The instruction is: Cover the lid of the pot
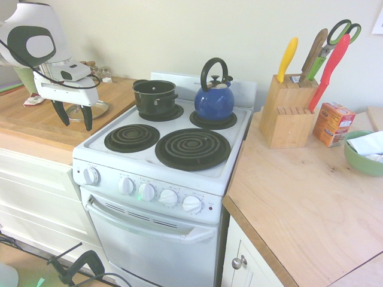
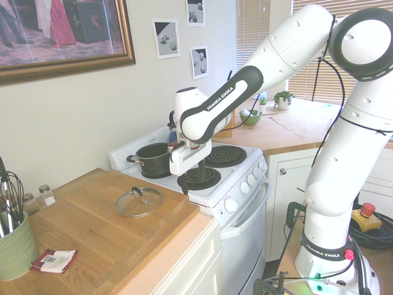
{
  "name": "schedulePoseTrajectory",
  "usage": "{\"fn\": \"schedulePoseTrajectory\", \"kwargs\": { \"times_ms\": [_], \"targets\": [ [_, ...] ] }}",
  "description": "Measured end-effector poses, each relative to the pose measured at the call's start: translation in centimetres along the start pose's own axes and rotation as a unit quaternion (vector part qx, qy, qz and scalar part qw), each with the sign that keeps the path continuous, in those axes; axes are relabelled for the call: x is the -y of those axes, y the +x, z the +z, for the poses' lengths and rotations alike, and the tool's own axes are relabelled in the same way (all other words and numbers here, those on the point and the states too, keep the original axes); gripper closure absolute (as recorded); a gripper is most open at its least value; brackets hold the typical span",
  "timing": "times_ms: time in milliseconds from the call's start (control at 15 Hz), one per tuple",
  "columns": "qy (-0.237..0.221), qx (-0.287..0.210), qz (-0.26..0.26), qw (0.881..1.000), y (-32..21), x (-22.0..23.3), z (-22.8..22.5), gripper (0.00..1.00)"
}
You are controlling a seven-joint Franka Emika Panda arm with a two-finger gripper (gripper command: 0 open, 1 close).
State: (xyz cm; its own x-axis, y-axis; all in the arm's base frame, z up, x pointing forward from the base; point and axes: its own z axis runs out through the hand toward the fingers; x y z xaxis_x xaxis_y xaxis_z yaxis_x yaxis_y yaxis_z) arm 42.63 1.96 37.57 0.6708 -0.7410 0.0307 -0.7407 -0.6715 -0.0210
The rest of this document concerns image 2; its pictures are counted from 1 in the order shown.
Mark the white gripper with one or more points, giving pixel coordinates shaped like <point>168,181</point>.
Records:
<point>184,159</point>

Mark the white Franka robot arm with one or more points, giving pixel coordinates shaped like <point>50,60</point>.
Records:
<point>331,172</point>

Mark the black cooking pot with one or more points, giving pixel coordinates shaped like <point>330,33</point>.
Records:
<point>153,163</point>

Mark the small plant in white pot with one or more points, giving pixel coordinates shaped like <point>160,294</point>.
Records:
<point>263,107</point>

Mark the bushy plant in white pot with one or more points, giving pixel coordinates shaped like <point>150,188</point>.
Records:
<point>283,103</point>

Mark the black coil burner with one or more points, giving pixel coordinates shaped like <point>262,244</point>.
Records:
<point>227,155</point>
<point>212,176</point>

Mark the white stove knob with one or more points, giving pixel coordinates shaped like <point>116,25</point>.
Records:
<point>244,187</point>
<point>262,166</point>
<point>257,172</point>
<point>231,205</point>
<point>251,179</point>

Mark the blue kettle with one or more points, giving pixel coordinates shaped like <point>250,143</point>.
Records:
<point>172,132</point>

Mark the white electric stove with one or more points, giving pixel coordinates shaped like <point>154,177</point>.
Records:
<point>245,215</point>

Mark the green bowl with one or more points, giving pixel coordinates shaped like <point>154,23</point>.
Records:
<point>250,119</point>

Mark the white cabinet under board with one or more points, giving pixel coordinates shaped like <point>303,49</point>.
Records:
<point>196,261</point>

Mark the metal cabinet knob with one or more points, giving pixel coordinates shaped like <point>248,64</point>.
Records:
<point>283,171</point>

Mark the white cabinet with knob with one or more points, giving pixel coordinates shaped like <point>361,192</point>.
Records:
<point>285,209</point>

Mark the green clamp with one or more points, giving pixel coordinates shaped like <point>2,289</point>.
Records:
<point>290,215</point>

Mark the wooden butcher block board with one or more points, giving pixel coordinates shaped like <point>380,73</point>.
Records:
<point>92,233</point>

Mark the grey paper print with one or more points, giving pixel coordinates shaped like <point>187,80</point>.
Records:
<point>195,12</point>
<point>165,38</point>
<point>199,63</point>

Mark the black table clamp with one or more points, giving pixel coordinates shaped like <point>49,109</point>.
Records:
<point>261,285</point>

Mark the wide wooden window blind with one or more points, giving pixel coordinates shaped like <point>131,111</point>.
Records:
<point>307,87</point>

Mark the glass shaker white label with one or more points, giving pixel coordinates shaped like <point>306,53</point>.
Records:
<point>47,196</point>

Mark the narrow wooden window blind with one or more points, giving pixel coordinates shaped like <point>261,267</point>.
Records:
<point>251,30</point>

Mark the white packet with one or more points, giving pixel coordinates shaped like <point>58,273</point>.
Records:
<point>58,265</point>

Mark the glass shaker metal cap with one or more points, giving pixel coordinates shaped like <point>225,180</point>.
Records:
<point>30,204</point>

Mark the red packet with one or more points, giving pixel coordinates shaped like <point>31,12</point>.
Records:
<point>37,263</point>

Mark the yellow emergency stop button box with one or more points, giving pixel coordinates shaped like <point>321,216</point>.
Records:
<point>368,222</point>

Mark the green ceramic utensil holder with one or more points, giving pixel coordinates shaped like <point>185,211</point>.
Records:
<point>15,252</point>

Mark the gold framed painting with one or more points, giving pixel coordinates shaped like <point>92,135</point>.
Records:
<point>61,30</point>

